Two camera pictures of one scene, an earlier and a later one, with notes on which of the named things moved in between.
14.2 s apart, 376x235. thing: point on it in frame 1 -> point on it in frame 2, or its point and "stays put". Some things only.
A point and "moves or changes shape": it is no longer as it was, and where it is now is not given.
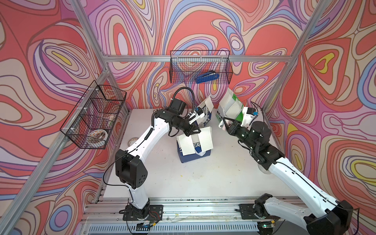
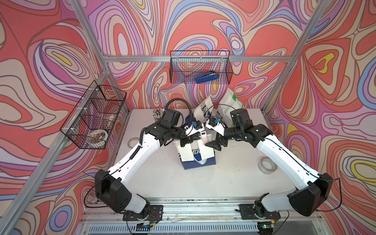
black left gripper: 191,129 -> 189,139
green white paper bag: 229,107 stays put
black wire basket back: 185,66 stays put
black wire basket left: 92,123 stays put
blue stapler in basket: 210,76 stays put
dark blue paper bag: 199,154 moves or changes shape
